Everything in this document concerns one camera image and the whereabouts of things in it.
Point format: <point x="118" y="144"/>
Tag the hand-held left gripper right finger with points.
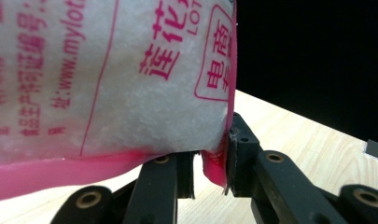
<point x="264" y="183"/>

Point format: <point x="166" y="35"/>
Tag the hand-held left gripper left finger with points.
<point x="158" y="189"/>

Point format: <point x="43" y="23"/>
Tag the pink and white plastic bag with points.
<point x="130" y="102"/>

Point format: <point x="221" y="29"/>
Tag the dark grey table bracket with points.
<point x="376" y="150"/>

